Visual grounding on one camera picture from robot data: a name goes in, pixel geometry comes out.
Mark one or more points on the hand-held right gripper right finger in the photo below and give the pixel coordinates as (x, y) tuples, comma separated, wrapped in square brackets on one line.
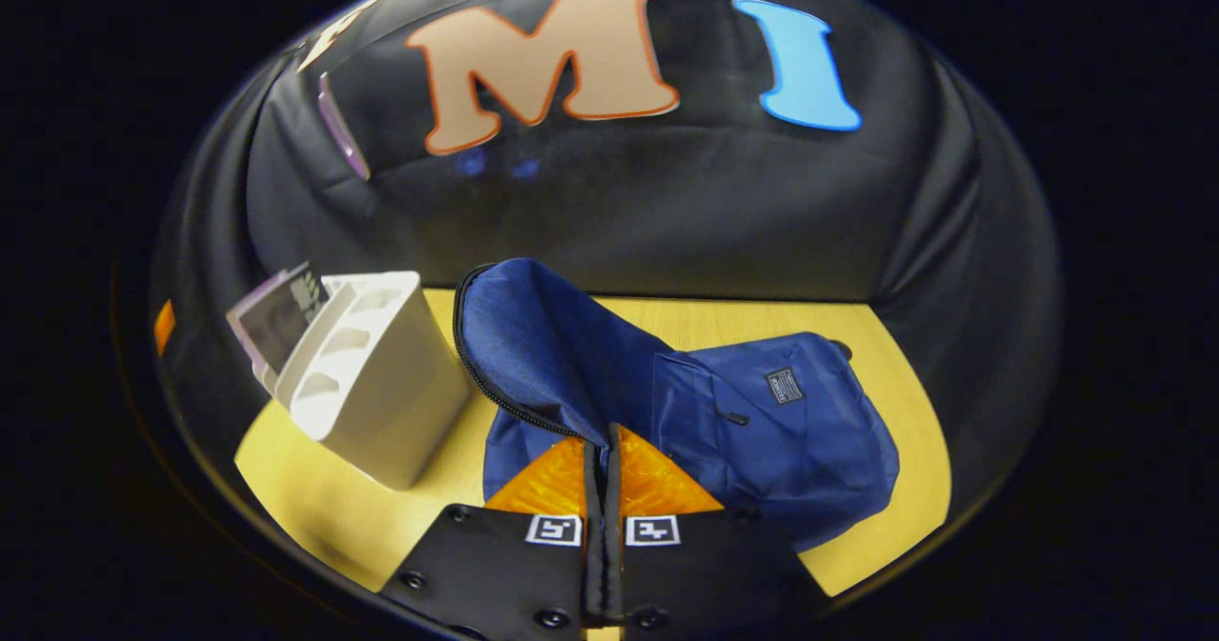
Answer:
[(714, 574)]

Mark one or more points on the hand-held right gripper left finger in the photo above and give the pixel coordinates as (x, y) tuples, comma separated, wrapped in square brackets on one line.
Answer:
[(495, 574)]

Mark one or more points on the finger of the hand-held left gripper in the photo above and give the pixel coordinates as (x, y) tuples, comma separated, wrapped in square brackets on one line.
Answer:
[(164, 327)]

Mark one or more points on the pink book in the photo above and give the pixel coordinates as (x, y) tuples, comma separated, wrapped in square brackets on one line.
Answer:
[(242, 322)]

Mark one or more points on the blue schoolbag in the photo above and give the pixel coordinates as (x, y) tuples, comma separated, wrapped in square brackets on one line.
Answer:
[(781, 431)]

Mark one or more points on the white bookshelf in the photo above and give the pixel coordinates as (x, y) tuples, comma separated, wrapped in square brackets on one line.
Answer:
[(381, 403)]

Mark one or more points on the black backdrop cloth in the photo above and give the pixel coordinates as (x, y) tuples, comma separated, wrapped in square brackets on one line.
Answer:
[(667, 203)]

